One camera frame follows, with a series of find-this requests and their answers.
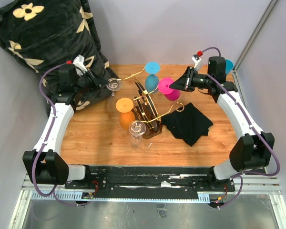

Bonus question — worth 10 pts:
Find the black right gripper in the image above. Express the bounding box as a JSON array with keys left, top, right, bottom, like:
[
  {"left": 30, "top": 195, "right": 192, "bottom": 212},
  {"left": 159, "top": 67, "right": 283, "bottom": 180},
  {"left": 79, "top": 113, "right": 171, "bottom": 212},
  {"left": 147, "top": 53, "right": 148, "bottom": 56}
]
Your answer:
[{"left": 169, "top": 67, "right": 213, "bottom": 93}]

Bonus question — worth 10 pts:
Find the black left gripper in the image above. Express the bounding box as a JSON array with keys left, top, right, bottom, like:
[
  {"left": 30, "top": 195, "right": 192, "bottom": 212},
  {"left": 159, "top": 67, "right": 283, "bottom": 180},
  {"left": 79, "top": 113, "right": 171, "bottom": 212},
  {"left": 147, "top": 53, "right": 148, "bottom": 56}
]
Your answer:
[{"left": 74, "top": 67, "right": 109, "bottom": 94}]

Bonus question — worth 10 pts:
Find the magenta wine glass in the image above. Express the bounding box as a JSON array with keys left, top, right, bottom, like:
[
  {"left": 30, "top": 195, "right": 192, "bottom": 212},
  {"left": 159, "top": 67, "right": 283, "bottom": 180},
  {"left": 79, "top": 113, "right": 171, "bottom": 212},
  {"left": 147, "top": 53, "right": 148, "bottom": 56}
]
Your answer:
[{"left": 158, "top": 77, "right": 181, "bottom": 101}]

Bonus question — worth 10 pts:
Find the clear wine glass back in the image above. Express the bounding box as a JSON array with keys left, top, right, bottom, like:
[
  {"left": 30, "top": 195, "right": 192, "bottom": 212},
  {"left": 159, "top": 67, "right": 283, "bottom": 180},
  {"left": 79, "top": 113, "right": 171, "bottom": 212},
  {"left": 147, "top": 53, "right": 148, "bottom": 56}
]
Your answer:
[{"left": 106, "top": 78, "right": 122, "bottom": 96}]

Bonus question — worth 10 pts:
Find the clear wine glass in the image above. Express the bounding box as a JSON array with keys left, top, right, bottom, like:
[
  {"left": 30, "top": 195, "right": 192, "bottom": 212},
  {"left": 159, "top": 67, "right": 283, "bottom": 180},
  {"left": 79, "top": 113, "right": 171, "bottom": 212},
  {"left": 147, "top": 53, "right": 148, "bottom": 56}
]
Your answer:
[
  {"left": 129, "top": 120, "right": 146, "bottom": 147},
  {"left": 106, "top": 78, "right": 122, "bottom": 96}
]

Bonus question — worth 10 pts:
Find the blue wine glass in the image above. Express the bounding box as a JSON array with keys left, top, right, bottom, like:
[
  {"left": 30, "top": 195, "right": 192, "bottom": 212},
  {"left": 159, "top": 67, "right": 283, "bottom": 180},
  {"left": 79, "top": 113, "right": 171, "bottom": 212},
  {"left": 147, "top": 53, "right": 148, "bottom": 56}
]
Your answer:
[
  {"left": 144, "top": 62, "right": 161, "bottom": 94},
  {"left": 225, "top": 59, "right": 234, "bottom": 75}
]

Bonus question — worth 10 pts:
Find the orange wine glass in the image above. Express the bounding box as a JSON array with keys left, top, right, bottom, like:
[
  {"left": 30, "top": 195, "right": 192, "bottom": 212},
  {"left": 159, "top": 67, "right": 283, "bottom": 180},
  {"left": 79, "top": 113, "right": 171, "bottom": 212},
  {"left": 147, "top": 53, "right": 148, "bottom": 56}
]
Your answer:
[{"left": 115, "top": 97, "right": 136, "bottom": 130}]

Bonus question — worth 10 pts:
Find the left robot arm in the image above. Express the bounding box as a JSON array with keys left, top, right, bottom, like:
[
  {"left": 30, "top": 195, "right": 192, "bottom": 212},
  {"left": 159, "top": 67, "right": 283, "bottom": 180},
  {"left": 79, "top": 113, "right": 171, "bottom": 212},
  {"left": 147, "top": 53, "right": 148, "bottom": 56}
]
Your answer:
[{"left": 22, "top": 61, "right": 108, "bottom": 189}]

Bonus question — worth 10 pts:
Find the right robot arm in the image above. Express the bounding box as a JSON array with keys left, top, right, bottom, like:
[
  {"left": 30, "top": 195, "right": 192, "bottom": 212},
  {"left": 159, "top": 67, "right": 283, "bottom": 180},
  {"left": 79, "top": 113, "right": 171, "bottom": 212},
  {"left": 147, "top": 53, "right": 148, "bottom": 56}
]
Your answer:
[{"left": 170, "top": 54, "right": 275, "bottom": 191}]

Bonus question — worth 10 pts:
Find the gold black wine glass rack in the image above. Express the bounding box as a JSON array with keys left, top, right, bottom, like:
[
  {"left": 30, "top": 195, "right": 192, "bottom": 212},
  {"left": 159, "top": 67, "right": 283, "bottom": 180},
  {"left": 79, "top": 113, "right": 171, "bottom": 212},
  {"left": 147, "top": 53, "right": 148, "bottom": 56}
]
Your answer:
[{"left": 122, "top": 69, "right": 184, "bottom": 140}]

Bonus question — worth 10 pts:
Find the clear wine glass front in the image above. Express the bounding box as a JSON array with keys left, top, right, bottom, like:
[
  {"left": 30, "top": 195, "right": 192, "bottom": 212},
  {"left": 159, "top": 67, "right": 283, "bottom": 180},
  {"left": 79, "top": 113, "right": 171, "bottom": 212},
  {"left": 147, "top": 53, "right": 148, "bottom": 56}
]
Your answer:
[{"left": 129, "top": 120, "right": 146, "bottom": 147}]

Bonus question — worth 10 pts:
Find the black folded cloth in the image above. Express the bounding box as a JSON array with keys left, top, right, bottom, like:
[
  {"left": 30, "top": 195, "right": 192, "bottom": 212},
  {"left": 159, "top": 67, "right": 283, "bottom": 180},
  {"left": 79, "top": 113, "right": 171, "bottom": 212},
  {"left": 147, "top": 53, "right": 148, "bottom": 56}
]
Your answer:
[{"left": 162, "top": 103, "right": 214, "bottom": 146}]

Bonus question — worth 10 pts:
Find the black floral plush blanket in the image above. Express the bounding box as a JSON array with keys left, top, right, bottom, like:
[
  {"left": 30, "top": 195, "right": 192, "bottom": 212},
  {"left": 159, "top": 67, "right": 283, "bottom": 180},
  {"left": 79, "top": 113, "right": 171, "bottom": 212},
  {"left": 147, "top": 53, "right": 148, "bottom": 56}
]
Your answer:
[{"left": 0, "top": 0, "right": 121, "bottom": 117}]

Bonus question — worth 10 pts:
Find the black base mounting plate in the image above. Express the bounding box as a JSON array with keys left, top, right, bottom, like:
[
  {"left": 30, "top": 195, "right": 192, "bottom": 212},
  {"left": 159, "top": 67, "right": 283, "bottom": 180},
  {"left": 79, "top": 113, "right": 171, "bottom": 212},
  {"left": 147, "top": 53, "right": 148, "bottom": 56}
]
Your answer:
[{"left": 65, "top": 166, "right": 235, "bottom": 200}]

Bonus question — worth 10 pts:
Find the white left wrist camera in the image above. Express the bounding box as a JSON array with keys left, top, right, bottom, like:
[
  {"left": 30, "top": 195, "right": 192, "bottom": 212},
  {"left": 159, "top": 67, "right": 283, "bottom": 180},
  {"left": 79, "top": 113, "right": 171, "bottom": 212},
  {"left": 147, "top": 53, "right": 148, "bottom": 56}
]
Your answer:
[{"left": 73, "top": 55, "right": 88, "bottom": 77}]

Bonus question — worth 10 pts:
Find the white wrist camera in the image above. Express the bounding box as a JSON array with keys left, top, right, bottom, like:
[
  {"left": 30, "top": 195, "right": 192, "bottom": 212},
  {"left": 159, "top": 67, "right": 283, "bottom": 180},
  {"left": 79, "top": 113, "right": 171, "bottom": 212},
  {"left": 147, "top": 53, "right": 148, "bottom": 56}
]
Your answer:
[
  {"left": 73, "top": 55, "right": 88, "bottom": 77},
  {"left": 192, "top": 54, "right": 204, "bottom": 72}
]

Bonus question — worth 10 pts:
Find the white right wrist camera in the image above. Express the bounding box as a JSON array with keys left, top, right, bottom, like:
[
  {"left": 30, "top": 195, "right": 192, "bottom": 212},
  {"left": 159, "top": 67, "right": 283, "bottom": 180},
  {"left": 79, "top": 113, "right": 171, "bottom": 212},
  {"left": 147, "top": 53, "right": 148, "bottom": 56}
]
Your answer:
[{"left": 192, "top": 54, "right": 204, "bottom": 72}]

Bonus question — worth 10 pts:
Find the aluminium rail frame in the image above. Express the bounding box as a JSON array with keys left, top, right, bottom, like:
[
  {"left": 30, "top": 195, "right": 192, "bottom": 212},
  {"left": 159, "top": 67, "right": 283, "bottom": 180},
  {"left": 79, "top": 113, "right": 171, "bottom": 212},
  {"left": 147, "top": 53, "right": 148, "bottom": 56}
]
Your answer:
[{"left": 8, "top": 152, "right": 286, "bottom": 229}]

